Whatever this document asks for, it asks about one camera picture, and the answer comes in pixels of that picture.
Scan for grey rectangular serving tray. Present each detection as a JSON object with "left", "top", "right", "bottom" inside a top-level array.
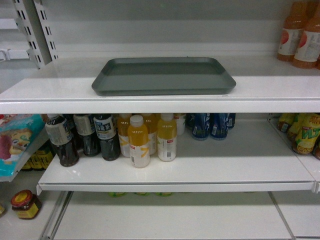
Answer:
[{"left": 91, "top": 57, "right": 237, "bottom": 97}]

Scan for orange juice bottle right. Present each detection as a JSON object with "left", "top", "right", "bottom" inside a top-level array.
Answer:
[{"left": 157, "top": 113, "right": 177, "bottom": 162}]

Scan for orange juice bottle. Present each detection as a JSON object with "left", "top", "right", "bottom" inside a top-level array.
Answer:
[
  {"left": 157, "top": 113, "right": 177, "bottom": 162},
  {"left": 117, "top": 113, "right": 132, "bottom": 158},
  {"left": 127, "top": 114, "right": 150, "bottom": 168}
]

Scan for orange juice bottle front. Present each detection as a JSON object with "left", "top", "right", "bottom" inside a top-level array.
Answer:
[{"left": 127, "top": 114, "right": 150, "bottom": 168}]

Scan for orange juice bottle left rear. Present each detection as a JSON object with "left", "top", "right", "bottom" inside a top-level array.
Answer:
[{"left": 117, "top": 113, "right": 132, "bottom": 158}]

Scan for blue drink can left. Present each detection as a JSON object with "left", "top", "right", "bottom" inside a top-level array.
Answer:
[{"left": 192, "top": 113, "right": 210, "bottom": 141}]

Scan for blue drink can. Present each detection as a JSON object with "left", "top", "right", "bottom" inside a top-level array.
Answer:
[
  {"left": 192, "top": 113, "right": 210, "bottom": 141},
  {"left": 209, "top": 113, "right": 229, "bottom": 140}
]

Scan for dark tea bottle right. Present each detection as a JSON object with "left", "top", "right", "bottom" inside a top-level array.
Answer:
[{"left": 93, "top": 113, "right": 121, "bottom": 161}]

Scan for dark tea bottle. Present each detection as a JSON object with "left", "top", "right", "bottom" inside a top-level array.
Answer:
[
  {"left": 45, "top": 113, "right": 79, "bottom": 167},
  {"left": 93, "top": 113, "right": 121, "bottom": 161},
  {"left": 73, "top": 114, "right": 101, "bottom": 157}
]

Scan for blue drink can right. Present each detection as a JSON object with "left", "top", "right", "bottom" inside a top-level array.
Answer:
[{"left": 209, "top": 113, "right": 229, "bottom": 140}]

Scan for dark tea bottle middle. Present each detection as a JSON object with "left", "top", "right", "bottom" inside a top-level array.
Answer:
[{"left": 73, "top": 114, "right": 101, "bottom": 157}]

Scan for white middle shelf board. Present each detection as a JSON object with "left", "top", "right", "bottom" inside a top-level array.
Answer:
[{"left": 36, "top": 119, "right": 318, "bottom": 193}]

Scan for white shelf board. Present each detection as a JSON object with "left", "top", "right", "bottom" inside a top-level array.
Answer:
[
  {"left": 0, "top": 55, "right": 320, "bottom": 114},
  {"left": 36, "top": 119, "right": 318, "bottom": 193},
  {"left": 54, "top": 192, "right": 291, "bottom": 240}
]

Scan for dark tea bottle left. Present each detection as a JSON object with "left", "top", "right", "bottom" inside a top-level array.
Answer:
[{"left": 45, "top": 113, "right": 79, "bottom": 167}]

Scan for white upper shelf board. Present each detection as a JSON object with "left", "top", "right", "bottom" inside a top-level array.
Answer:
[{"left": 0, "top": 55, "right": 320, "bottom": 114}]

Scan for white bottom shelf board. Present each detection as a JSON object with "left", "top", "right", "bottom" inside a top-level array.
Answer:
[{"left": 54, "top": 192, "right": 291, "bottom": 240}]

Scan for blue snack package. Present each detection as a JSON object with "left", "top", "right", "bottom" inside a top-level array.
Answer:
[{"left": 0, "top": 113, "right": 47, "bottom": 177}]

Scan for yellow lemon tea bottle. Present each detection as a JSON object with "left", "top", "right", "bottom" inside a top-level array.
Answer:
[{"left": 291, "top": 112, "right": 320, "bottom": 155}]

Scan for red lid sauce jar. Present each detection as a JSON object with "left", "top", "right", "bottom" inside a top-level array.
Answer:
[{"left": 10, "top": 189, "right": 42, "bottom": 220}]

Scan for peach juice bottle right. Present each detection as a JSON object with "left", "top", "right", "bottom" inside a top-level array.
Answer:
[{"left": 292, "top": 4, "right": 320, "bottom": 69}]

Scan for peach juice bottle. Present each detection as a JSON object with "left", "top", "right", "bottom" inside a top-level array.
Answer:
[
  {"left": 292, "top": 4, "right": 320, "bottom": 69},
  {"left": 277, "top": 0, "right": 309, "bottom": 62}
]

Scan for peach juice bottle left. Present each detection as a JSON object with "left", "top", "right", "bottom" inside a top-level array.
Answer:
[{"left": 277, "top": 0, "right": 309, "bottom": 62}]

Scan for white slotted shelf upright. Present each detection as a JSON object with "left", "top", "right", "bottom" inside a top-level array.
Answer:
[{"left": 13, "top": 0, "right": 59, "bottom": 69}]

